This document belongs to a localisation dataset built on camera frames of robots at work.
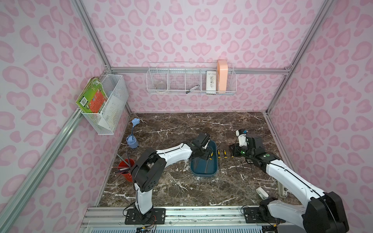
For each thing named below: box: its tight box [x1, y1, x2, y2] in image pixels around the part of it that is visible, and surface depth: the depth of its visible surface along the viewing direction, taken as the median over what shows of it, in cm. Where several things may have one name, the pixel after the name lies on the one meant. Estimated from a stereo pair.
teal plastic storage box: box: [189, 140, 219, 177], surface depth 92 cm
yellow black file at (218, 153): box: [217, 149, 221, 171], surface depth 97 cm
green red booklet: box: [75, 76, 109, 114], surface depth 73 cm
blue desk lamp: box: [126, 117, 141, 149], surface depth 96 cm
